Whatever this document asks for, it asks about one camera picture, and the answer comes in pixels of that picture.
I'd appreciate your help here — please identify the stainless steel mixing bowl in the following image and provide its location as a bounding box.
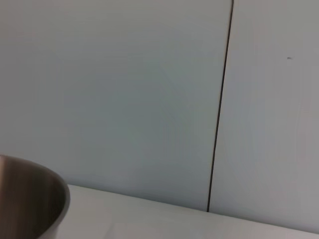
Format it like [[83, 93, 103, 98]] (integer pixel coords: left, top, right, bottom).
[[0, 154, 71, 239]]

